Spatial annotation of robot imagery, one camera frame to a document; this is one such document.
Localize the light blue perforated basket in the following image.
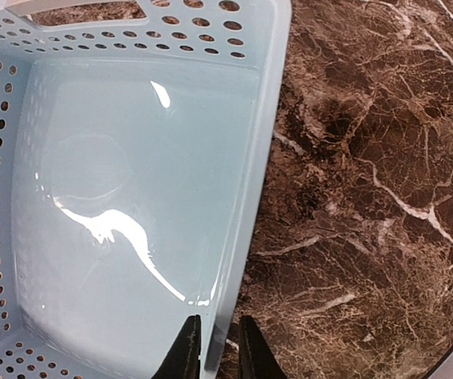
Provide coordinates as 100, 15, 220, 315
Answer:
0, 1, 292, 378

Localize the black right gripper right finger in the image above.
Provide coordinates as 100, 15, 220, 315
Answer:
238, 316, 282, 379

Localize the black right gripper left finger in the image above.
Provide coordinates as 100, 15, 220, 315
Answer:
155, 315, 201, 379

